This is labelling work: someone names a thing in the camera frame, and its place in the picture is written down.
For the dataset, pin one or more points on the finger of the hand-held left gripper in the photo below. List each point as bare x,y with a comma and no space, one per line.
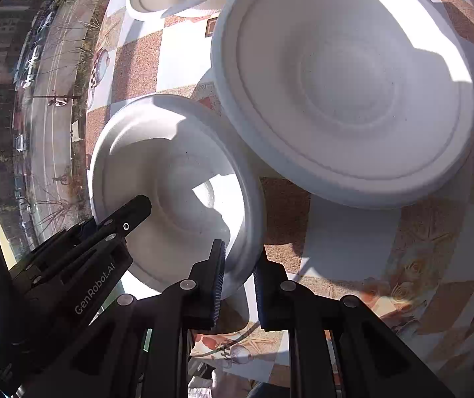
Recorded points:
131,215

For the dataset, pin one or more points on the patterned checkered tablecloth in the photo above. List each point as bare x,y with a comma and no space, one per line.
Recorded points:
357,257

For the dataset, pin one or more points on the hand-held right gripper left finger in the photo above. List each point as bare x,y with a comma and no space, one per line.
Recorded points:
219,282

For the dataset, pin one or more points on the parked silver car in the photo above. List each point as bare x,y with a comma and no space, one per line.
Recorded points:
21,143

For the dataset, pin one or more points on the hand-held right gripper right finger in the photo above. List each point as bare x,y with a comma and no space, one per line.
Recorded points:
260,294

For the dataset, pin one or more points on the small white disposable bowl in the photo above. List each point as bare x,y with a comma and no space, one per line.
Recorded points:
170,182

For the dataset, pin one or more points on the large white disposable bowl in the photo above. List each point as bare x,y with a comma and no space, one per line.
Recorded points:
344,91

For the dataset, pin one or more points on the parked white car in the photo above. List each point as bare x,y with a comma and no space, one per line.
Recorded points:
33,56

